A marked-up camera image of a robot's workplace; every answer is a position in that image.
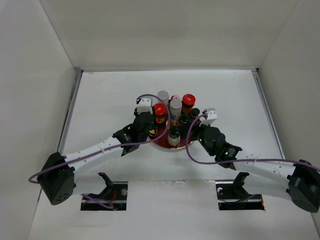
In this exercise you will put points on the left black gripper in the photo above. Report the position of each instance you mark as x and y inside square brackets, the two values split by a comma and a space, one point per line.
[136, 114]

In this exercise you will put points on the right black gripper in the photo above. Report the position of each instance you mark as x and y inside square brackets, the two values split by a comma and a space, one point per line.
[193, 129]

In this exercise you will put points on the black cap grinder bottle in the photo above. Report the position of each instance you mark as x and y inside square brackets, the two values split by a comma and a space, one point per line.
[174, 136]
[184, 119]

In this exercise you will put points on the black cap brown spice bottle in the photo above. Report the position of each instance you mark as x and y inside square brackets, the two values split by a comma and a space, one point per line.
[195, 113]

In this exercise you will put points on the red lid sauce jar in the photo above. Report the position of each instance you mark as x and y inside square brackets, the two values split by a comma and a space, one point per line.
[188, 102]
[160, 112]

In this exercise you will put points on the white lid spice jar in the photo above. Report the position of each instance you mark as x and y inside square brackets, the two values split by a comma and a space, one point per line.
[175, 109]

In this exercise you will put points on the silver lid blue label jar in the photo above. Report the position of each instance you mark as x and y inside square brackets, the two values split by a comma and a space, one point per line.
[164, 96]

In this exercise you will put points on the small yellow liquid bottle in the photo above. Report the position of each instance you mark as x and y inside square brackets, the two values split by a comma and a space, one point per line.
[152, 132]

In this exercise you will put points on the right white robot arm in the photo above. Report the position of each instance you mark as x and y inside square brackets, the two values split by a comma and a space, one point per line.
[296, 181]

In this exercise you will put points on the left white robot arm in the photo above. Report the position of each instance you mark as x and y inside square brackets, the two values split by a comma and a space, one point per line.
[58, 176]

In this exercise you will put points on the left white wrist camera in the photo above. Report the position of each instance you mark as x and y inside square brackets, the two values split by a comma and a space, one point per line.
[144, 105]

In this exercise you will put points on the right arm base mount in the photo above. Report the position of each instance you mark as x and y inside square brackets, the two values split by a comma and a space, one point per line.
[232, 196]

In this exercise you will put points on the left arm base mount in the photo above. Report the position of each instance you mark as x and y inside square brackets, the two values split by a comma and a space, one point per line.
[112, 198]

